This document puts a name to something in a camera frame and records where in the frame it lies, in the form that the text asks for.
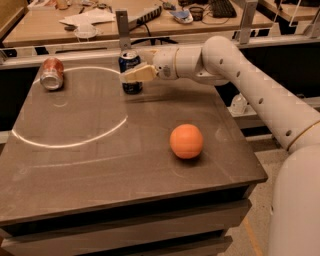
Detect blue pepsi can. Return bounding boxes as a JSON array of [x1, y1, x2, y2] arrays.
[[118, 50, 142, 95]]

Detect grey drawer cabinet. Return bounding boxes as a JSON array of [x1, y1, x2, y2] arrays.
[[0, 184, 258, 256]]

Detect grey metal post right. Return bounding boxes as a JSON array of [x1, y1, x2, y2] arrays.
[[238, 0, 258, 44]]

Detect clear plastic lid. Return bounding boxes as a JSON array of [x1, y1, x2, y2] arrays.
[[74, 24, 98, 39]]

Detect white paper sheets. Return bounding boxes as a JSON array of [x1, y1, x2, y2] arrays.
[[60, 9, 116, 26]]

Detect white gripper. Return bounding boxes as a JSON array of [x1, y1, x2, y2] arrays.
[[119, 48, 178, 83]]

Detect grey metal post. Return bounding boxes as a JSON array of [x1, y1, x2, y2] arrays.
[[116, 10, 131, 51], [238, 0, 258, 44]]

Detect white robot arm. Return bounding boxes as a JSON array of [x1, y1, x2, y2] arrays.
[[120, 36, 320, 256]]

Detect orange ball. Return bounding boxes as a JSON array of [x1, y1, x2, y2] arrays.
[[169, 124, 203, 159]]

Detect black keyboard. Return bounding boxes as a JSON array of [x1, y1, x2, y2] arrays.
[[209, 0, 237, 18]]

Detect grey metal post left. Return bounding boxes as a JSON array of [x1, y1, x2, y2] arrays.
[[116, 10, 131, 51]]

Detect wooden background desk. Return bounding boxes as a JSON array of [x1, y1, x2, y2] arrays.
[[2, 0, 278, 49]]

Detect white blue packet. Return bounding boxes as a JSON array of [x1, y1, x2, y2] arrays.
[[170, 10, 193, 24]]

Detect clear sanitizer bottle left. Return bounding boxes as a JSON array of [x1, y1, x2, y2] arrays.
[[230, 93, 248, 115]]

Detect red soda can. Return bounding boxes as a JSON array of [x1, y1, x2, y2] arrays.
[[40, 57, 64, 91]]

